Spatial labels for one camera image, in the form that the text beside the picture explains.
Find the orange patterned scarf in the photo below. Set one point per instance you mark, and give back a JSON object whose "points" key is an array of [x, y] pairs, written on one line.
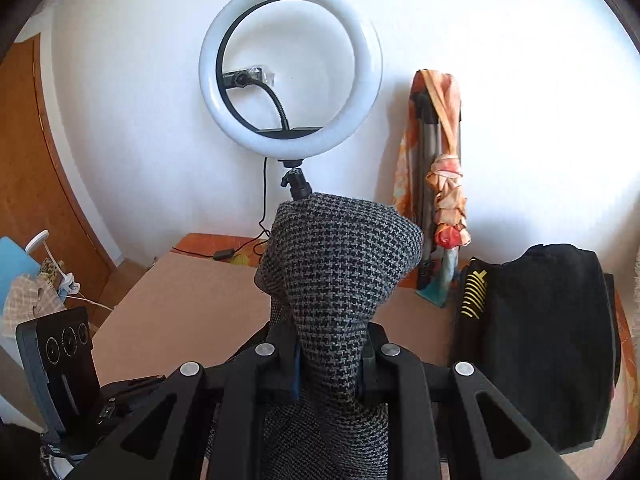
{"points": [[450, 195]]}

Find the wooden door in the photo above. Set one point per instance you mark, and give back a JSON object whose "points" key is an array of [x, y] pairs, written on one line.
{"points": [[50, 160]]}

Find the beige checked cloth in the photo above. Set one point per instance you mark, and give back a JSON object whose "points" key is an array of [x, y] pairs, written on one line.
{"points": [[30, 300]]}

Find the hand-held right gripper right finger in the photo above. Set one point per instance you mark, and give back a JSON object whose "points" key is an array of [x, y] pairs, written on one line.
{"points": [[372, 380]]}

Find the black gooseneck phone holder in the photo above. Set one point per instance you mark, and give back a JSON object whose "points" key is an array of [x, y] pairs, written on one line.
{"points": [[280, 110]]}

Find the grey houndstooth pants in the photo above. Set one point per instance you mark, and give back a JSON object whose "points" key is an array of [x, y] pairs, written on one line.
{"points": [[340, 285]]}

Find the white clip lamp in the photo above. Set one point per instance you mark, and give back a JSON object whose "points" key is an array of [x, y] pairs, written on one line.
{"points": [[37, 242]]}

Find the pink bed sheet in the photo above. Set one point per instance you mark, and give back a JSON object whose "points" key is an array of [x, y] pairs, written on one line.
{"points": [[175, 300]]}

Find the black folded garment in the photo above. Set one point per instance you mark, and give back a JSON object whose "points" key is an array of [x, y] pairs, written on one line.
{"points": [[545, 335]]}

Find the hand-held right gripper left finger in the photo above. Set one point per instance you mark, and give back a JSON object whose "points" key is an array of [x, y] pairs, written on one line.
{"points": [[280, 375]]}

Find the dark garment with yellow print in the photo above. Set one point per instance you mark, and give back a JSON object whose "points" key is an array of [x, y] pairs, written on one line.
{"points": [[475, 290]]}

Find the light blue chair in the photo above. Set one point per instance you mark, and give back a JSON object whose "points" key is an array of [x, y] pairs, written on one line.
{"points": [[12, 260]]}

